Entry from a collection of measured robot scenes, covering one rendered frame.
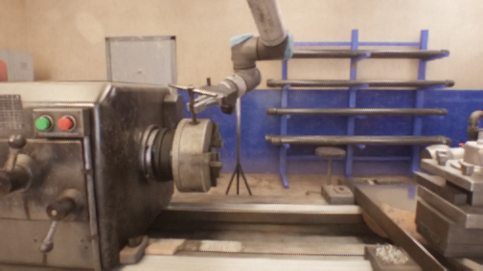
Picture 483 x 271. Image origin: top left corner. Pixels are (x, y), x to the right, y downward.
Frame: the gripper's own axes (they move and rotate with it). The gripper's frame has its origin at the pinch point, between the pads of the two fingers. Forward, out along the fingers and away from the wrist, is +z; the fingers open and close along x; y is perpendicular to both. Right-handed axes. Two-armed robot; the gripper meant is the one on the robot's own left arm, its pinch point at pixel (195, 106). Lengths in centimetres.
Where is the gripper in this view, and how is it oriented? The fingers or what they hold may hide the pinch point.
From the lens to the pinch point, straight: 80.0
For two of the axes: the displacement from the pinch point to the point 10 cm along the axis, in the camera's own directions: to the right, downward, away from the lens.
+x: 8.2, 2.4, -5.3
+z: -5.8, 4.0, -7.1
